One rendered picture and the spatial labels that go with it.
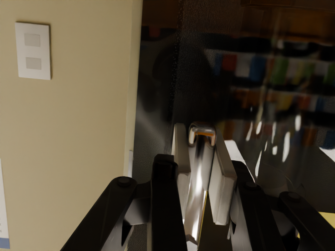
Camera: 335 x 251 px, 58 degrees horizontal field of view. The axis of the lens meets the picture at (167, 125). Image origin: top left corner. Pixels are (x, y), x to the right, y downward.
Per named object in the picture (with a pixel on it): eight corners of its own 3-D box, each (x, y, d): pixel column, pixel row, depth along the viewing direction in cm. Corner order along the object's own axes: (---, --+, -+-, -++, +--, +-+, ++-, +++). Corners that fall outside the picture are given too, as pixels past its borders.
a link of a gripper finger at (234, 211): (241, 209, 13) (309, 216, 13) (225, 158, 18) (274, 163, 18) (235, 237, 14) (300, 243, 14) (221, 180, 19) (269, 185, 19)
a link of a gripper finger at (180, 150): (184, 222, 16) (170, 221, 16) (180, 161, 22) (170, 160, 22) (191, 171, 15) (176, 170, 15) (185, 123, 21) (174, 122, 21)
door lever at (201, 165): (180, 101, 22) (216, 105, 22) (167, 212, 25) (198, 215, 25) (182, 127, 17) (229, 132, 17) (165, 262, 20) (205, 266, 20)
